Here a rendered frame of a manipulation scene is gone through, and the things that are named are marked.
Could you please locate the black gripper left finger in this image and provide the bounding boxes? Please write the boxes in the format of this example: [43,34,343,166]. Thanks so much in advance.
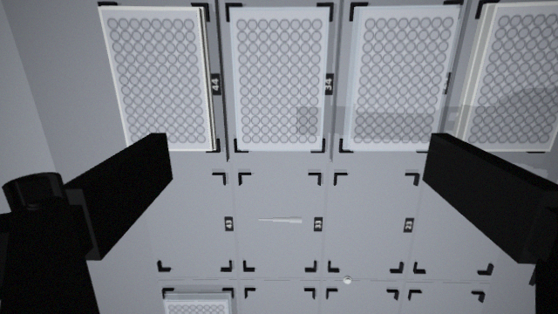
[0,133,173,314]

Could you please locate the white well plate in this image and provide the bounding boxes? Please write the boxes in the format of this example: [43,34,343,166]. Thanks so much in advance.
[163,290,233,314]
[98,5,217,151]
[343,4,464,152]
[452,1,558,152]
[229,6,330,151]

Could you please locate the grey deck plate with bays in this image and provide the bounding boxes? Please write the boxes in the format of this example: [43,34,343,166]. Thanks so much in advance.
[1,0,536,314]

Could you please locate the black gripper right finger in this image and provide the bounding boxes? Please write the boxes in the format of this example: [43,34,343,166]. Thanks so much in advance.
[423,133,558,314]

